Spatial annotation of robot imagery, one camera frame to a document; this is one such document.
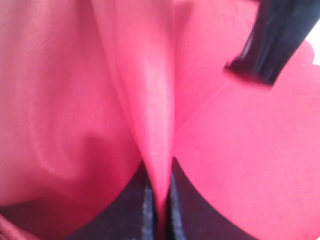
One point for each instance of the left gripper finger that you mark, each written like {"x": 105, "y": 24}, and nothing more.
{"x": 131, "y": 216}
{"x": 191, "y": 217}

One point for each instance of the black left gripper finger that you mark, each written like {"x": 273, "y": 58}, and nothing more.
{"x": 280, "y": 28}

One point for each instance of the red table cloth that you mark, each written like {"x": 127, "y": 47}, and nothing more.
{"x": 90, "y": 89}

